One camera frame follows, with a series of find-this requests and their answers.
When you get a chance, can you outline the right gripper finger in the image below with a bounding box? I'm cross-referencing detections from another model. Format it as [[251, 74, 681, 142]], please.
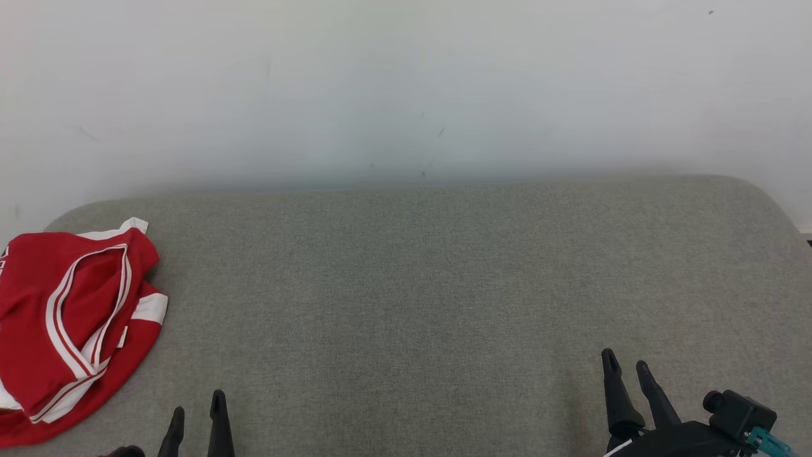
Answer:
[[601, 348, 646, 440], [636, 361, 683, 430]]

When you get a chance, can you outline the red garment with white band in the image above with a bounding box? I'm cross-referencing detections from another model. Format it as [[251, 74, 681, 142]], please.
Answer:
[[0, 218, 169, 448]]

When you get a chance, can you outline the grey fabric sofa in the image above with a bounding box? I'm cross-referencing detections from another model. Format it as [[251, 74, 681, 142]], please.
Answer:
[[0, 175, 812, 457]]

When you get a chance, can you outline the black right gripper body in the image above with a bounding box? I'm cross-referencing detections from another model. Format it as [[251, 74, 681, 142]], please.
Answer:
[[606, 422, 749, 457]]

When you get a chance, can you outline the right cable with teal plug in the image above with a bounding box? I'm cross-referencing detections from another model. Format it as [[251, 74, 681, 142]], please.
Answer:
[[745, 427, 795, 457]]

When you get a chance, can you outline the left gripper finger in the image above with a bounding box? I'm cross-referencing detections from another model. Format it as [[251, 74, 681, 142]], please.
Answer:
[[157, 406, 186, 457], [207, 389, 236, 457]]

